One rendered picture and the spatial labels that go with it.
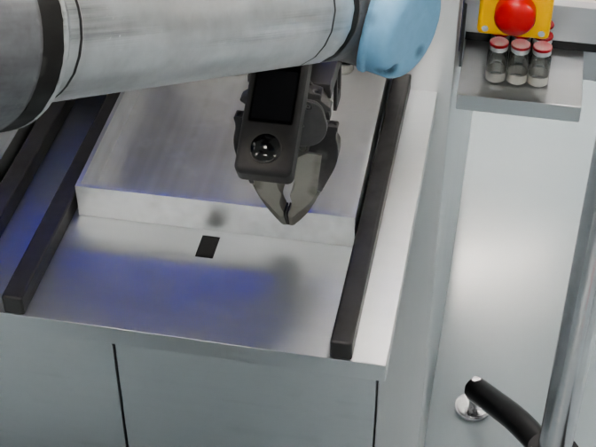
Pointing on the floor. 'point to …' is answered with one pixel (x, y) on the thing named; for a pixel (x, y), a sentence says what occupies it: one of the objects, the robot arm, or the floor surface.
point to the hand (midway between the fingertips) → (286, 216)
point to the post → (421, 250)
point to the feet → (509, 418)
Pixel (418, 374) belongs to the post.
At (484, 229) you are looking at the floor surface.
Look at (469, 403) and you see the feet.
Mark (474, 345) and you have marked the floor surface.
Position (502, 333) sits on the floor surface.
